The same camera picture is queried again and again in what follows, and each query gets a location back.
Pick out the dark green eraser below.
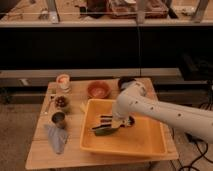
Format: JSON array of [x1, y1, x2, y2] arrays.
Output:
[[94, 127, 117, 136]]

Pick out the dark bowl behind arm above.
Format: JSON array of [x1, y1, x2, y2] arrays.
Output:
[[118, 77, 134, 91]]

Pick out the metal cup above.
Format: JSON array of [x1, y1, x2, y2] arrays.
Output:
[[51, 112, 66, 129]]

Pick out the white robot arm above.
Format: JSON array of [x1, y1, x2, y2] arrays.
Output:
[[109, 81, 213, 143]]

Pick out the white cup with red rim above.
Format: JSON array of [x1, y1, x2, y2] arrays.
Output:
[[56, 74, 70, 92]]

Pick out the orange bowl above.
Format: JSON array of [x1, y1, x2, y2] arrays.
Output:
[[87, 81, 111, 99]]

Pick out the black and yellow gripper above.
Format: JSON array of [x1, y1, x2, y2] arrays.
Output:
[[91, 115, 135, 130]]

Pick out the spoon on table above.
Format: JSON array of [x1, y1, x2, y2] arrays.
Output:
[[44, 96, 54, 115]]

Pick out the black cables on floor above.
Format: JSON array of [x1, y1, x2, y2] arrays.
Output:
[[171, 79, 213, 171]]

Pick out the yellow plastic tray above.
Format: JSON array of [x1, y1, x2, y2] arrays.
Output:
[[80, 99, 167, 157]]

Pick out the small wooden table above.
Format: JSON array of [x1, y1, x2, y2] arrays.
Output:
[[26, 79, 178, 170]]

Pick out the grey blue cloth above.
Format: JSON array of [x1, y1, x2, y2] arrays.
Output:
[[44, 124, 68, 154]]

